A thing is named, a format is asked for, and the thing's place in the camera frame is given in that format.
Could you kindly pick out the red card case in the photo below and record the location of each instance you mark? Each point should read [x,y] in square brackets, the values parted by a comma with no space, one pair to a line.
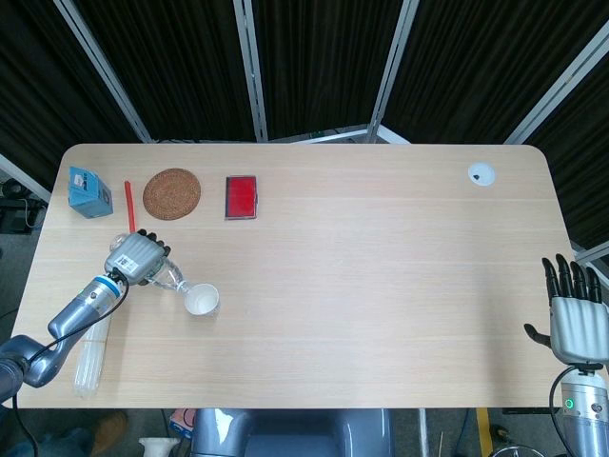
[241,197]

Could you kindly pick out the yellow floor strip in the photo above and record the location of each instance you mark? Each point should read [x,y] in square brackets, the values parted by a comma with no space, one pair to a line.
[484,433]

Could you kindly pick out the red plastic stick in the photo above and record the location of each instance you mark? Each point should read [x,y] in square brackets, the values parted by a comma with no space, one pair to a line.
[129,204]

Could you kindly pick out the pink and blue package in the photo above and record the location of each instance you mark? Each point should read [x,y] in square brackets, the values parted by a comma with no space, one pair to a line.
[183,423]

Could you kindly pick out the blue cardboard box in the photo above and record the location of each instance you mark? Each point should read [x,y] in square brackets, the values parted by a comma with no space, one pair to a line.
[88,192]

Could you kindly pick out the round woven brown coaster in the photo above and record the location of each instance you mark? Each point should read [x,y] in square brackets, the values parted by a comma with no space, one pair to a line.
[171,194]

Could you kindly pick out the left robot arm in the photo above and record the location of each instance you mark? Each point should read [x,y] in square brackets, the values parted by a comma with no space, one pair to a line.
[76,314]

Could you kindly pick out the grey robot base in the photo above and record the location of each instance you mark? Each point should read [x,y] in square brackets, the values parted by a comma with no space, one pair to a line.
[290,435]

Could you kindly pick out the brown shoe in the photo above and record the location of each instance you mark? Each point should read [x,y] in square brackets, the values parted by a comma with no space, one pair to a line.
[110,431]

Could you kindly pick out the grey metal partition foot bar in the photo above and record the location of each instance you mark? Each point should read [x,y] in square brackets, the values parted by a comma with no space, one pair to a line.
[333,136]

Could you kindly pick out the transparent plastic water bottle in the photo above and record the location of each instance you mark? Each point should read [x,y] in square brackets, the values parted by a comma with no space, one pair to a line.
[169,281]

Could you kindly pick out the white paper cup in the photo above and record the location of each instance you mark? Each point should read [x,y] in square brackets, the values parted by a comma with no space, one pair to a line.
[201,301]

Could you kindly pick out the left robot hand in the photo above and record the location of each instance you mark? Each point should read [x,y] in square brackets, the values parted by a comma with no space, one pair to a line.
[135,257]

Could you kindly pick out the clear pack of white straws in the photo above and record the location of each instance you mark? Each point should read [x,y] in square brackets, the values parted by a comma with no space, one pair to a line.
[90,366]

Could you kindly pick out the blue jeans leg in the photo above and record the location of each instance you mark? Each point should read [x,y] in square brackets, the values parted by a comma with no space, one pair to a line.
[43,443]

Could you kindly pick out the black curtain panel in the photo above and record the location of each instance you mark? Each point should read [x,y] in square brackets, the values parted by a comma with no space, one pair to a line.
[38,71]
[181,62]
[585,143]
[476,62]
[323,57]

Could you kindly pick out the black electronic equipment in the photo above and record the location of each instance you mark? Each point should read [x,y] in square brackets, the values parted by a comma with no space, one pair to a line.
[14,209]

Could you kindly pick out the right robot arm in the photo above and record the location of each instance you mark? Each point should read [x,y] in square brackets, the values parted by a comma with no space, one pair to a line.
[587,419]

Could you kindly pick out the grey metal partition post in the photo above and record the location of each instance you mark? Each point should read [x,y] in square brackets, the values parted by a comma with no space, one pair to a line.
[252,71]
[391,71]
[102,71]
[556,85]
[24,177]

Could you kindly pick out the white plastic part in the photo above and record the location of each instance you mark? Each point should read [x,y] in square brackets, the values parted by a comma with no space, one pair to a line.
[159,446]

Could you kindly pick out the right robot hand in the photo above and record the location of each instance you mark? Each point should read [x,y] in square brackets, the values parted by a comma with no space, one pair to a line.
[578,333]

